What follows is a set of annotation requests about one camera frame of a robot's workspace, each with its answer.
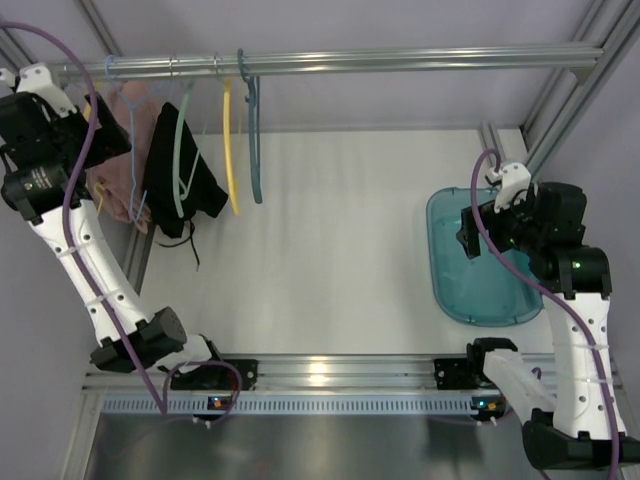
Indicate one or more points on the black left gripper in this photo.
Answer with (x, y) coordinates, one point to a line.
(107, 128)

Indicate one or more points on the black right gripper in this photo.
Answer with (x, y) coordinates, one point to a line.
(473, 232)

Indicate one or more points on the light blue wire hanger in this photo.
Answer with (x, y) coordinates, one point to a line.
(134, 213)

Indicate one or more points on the black trousers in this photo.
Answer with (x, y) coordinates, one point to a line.
(157, 182)

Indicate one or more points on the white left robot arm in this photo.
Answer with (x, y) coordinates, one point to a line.
(128, 333)

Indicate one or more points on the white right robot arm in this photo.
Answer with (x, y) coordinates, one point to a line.
(578, 427)

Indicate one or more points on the yellow hanger at left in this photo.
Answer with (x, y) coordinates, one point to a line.
(97, 188)

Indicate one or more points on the yellow hanger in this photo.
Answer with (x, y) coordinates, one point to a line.
(97, 188)
(227, 145)

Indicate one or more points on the mint green hanger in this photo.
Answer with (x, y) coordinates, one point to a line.
(189, 170)

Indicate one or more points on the teal plastic hanger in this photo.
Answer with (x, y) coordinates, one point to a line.
(252, 83)

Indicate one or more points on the teal plastic bin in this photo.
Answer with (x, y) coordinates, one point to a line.
(479, 291)

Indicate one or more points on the pink garment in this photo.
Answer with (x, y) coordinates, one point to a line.
(114, 173)

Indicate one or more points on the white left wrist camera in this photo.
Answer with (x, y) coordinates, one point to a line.
(38, 79)

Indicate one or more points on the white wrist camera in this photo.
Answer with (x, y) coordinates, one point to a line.
(38, 79)
(512, 182)

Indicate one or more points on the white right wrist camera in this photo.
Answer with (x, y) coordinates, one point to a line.
(512, 182)

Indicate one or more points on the aluminium hanging rail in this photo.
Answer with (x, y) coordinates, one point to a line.
(532, 56)

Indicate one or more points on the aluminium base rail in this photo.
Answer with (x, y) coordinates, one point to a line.
(440, 385)

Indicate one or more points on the aluminium right frame post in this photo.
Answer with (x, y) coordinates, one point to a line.
(567, 93)

